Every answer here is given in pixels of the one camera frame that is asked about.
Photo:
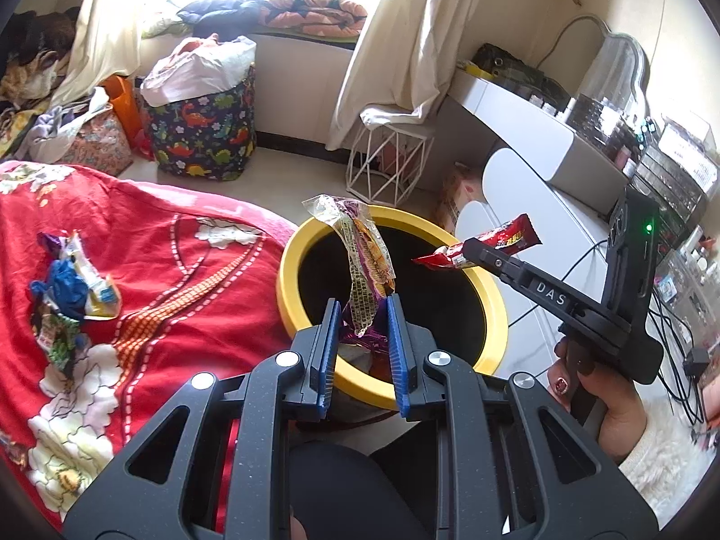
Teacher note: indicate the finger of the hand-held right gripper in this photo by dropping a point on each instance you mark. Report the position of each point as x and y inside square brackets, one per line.
[495, 261]

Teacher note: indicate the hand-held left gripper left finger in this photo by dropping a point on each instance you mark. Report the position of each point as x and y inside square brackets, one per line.
[329, 349]

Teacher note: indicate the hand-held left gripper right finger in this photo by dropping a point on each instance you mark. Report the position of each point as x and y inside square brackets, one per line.
[396, 349]

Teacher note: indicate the red snack wrapper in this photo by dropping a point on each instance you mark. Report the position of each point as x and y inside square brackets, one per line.
[506, 236]

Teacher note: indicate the yellow rimmed black bin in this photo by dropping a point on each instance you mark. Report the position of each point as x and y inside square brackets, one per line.
[289, 281]

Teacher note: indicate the purple snack wrapper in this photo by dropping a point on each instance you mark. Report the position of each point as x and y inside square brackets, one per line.
[365, 247]

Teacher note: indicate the white yellow snack wrapper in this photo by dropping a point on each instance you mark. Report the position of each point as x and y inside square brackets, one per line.
[98, 292]

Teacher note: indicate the green snack wrapper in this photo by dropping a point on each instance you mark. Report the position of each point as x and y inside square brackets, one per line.
[62, 343]

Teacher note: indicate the small purple wrapper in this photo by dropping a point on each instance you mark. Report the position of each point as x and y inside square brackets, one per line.
[53, 243]

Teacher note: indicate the person's right forearm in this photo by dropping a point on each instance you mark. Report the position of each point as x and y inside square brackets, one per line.
[669, 461]

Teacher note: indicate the person's right hand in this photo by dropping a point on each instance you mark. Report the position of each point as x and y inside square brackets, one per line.
[619, 416]

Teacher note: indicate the person's left hand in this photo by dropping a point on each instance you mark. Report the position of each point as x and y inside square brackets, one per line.
[297, 526]

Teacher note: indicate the black drawer organizer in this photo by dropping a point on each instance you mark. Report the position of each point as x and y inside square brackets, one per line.
[669, 197]

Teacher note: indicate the black power adapter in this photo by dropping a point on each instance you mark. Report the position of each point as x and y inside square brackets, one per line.
[697, 361]

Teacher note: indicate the white printed box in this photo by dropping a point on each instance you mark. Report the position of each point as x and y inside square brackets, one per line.
[692, 152]

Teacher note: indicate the white vanity desk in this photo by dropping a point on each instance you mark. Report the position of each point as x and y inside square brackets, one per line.
[517, 124]

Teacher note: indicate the person's leg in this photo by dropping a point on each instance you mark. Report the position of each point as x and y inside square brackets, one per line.
[337, 489]

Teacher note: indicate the clear cosmetics organizer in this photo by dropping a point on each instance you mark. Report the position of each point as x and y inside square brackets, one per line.
[599, 129]

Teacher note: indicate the row of small bottles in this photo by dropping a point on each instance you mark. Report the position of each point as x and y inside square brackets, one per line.
[543, 102]

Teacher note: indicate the red floral blanket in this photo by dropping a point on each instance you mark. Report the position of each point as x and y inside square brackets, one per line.
[169, 292]

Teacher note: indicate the camouflage bag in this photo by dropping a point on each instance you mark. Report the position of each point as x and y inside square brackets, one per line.
[517, 70]

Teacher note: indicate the arched vanity mirror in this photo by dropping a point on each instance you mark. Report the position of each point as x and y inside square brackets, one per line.
[613, 73]

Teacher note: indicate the cream curtain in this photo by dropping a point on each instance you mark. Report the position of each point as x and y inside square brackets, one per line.
[107, 28]
[394, 39]

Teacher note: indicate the dinosaur print laundry basket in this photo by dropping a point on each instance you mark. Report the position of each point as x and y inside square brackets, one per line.
[202, 135]

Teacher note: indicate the large white plastic bag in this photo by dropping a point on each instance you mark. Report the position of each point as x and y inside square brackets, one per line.
[197, 79]

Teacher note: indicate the orange patterned quilt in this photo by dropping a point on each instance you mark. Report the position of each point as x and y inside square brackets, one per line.
[315, 17]

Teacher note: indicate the floral fabric bag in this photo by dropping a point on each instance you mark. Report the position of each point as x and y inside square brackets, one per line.
[98, 146]

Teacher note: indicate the orange bag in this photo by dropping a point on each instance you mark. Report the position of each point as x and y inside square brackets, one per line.
[126, 107]

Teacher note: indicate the orange pink cloth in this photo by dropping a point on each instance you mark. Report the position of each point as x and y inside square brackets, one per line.
[191, 48]

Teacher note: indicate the lavender cloth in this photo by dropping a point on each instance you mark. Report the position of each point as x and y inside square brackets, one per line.
[56, 121]

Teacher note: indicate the white green cloth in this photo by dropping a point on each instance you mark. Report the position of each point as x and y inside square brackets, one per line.
[163, 25]

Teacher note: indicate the pile of dark clothes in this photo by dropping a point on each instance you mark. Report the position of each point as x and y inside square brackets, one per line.
[39, 28]

